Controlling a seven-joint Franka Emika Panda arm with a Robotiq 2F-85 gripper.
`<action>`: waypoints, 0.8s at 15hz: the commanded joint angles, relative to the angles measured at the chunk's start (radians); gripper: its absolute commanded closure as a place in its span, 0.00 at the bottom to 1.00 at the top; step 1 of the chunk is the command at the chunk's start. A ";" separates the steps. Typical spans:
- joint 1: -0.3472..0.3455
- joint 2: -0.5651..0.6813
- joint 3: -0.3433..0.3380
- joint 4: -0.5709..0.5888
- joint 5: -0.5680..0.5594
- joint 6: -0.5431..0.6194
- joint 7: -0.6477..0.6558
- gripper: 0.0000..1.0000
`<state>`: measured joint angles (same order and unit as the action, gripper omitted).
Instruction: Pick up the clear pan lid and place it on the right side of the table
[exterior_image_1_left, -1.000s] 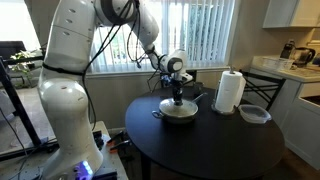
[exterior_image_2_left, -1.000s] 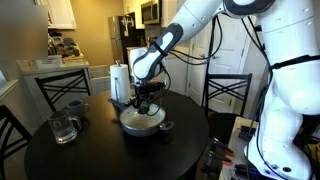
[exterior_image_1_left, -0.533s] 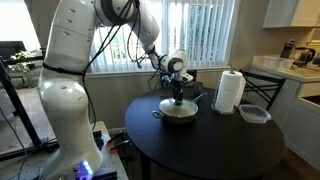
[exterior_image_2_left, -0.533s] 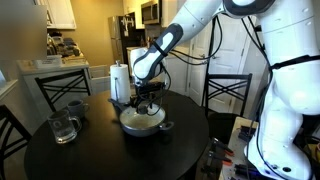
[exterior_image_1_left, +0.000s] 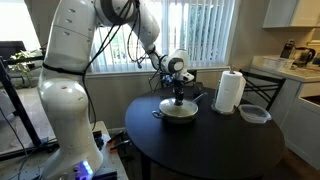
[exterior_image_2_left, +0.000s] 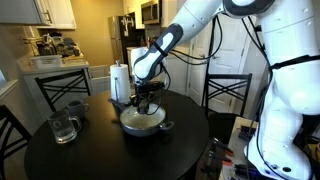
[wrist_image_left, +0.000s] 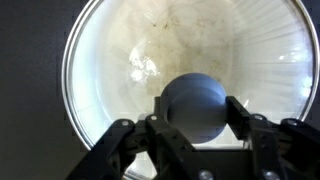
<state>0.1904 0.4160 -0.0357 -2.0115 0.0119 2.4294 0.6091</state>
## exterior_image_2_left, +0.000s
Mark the metal paper towel holder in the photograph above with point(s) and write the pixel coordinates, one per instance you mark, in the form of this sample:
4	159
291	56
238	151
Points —
117	62

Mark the steel microwave oven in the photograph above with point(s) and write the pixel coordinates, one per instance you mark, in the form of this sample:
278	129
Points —
150	11

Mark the black block on platform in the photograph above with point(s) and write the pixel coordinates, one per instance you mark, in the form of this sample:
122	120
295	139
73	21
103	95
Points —
246	133

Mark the white panel door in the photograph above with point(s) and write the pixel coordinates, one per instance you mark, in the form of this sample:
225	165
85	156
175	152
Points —
230	50

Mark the robot mounting platform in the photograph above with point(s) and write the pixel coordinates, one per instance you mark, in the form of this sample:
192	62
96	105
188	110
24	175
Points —
236	153

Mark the white upper kitchen cabinet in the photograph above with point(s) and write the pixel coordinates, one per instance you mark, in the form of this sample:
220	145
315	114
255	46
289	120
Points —
20	11

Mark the grey ceramic mug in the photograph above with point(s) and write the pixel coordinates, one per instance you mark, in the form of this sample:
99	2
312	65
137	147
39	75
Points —
76	108

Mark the clear glass mug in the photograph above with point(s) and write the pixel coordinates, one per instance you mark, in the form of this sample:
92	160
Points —
63	128

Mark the white kitchen counter cabinet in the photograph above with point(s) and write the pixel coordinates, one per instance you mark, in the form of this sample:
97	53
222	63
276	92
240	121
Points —
30	75

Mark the plastic counter bin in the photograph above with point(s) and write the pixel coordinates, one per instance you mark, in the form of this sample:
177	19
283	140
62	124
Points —
46	61

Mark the black chair by window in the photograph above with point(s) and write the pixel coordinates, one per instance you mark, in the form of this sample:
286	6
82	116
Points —
13	133

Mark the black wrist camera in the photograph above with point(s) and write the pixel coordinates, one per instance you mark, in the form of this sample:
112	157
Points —
155	86

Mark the black refrigerator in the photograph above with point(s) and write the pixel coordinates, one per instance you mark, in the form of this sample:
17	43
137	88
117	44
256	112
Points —
128	36

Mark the white paper towel roll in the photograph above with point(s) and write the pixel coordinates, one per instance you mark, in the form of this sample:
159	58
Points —
120	83

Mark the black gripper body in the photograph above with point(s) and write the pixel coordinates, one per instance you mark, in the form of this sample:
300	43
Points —
146	95

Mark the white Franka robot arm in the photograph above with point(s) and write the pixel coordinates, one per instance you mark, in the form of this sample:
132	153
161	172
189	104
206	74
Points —
290	100

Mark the clear glass pan lid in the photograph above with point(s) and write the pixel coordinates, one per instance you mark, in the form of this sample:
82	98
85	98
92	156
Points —
133	121

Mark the black chair by door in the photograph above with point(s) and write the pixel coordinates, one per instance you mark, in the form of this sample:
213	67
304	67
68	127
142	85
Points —
226	77

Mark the black chair by counter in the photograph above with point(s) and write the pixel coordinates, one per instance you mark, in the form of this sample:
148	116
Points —
63	75

